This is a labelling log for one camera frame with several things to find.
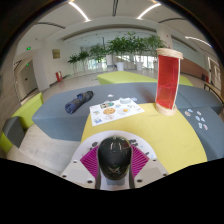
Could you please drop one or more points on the red fire extinguisher cabinet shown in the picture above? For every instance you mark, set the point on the red fire extinguisher cabinet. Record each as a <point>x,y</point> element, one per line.
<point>58,76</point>

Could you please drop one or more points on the red panel tower wooden ends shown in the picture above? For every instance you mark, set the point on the red panel tower wooden ends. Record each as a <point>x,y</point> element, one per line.
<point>168,80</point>

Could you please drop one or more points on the white sticker sheet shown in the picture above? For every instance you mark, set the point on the white sticker sheet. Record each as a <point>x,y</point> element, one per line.
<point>116,111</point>

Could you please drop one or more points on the green exit sign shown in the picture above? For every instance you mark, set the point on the green exit sign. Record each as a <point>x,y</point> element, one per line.
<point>28,48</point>

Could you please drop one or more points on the lime green upholstered seat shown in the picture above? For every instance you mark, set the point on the lime green upholstered seat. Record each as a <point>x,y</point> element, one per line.
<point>186,81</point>
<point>123,77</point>
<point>30,110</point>

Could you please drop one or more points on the small dark grey ottoman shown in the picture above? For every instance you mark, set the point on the small dark grey ottoman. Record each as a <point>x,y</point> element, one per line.
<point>13,131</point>

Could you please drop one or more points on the black computer mouse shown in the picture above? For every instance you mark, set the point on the black computer mouse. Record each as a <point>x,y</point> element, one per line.
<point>114,160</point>

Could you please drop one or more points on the long grey upholstered seat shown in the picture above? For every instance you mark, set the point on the long grey upholstered seat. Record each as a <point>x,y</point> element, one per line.
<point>56,116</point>

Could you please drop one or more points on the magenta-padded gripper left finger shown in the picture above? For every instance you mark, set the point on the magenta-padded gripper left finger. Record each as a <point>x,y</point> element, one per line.
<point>78,173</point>

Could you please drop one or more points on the group of ceiling light strips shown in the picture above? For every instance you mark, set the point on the group of ceiling light strips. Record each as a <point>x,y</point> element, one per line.
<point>78,10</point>

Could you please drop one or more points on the brown wall plaque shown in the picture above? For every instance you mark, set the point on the brown wall plaque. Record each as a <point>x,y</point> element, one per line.
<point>56,54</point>

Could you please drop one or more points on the group of small stickers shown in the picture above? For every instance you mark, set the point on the group of small stickers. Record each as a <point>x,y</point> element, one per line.
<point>187,113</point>

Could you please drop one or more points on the row of potted plants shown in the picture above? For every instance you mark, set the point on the row of potted plants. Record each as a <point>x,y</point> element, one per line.
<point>123,45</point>

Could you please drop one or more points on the wooden bench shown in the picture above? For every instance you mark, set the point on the wooden bench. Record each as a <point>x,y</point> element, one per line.
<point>213,89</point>

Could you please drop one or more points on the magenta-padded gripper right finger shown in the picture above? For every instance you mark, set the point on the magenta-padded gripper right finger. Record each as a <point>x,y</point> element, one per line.
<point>146,171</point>

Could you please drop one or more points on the dark door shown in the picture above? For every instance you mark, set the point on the dark door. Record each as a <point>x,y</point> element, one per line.
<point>28,80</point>

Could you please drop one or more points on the folded dark blue umbrella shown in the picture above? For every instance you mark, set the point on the folded dark blue umbrella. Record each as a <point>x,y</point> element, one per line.
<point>78,101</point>

